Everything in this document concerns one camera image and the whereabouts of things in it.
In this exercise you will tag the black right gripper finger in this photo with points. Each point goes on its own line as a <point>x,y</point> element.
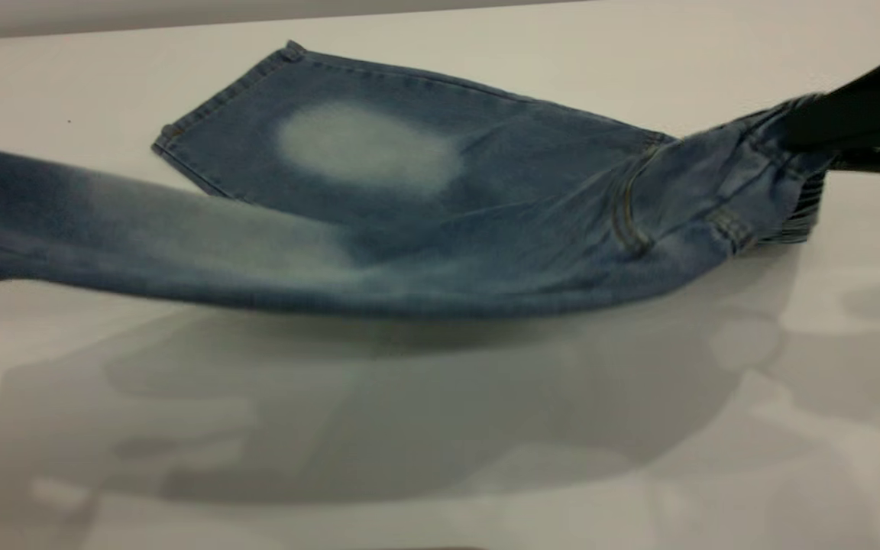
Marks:
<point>875,107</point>

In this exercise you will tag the blue denim pants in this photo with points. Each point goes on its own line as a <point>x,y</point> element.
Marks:
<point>486,252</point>

